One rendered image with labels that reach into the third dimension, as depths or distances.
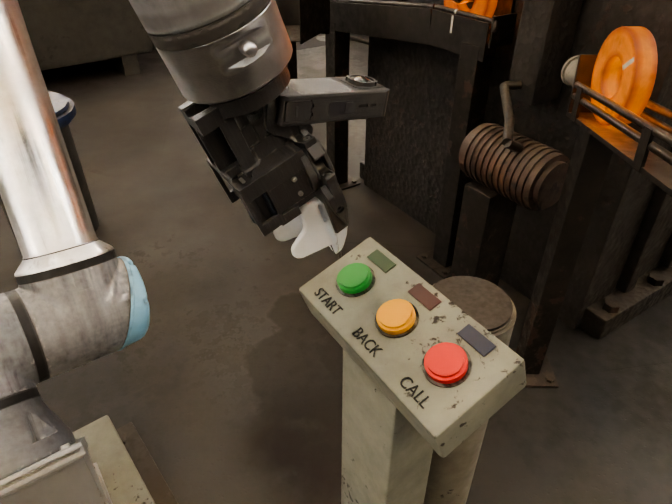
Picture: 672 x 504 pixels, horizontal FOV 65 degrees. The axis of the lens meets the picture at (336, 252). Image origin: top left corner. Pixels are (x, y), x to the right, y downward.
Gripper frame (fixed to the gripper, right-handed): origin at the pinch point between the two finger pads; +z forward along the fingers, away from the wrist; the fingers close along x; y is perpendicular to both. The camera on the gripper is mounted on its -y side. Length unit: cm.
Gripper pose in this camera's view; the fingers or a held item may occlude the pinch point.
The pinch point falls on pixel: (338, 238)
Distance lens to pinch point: 54.2
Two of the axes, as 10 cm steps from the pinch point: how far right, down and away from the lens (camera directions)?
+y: -7.9, 5.8, -2.2
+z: 2.9, 6.6, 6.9
